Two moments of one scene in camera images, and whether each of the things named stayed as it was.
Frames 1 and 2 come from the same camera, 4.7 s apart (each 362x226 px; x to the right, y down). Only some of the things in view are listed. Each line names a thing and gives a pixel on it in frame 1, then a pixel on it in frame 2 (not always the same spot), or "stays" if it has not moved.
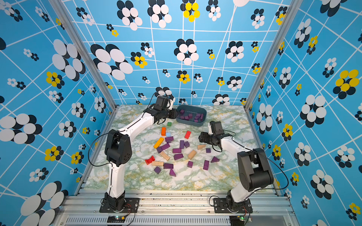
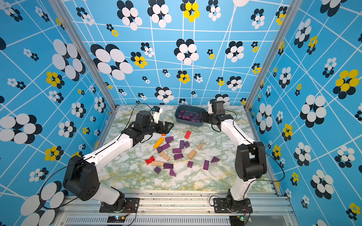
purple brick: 176,150 stays
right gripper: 203,137 -> 204,116
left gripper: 174,114 -> 166,129
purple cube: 186,144 stays
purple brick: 168,166 stays
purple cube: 190,164 stays
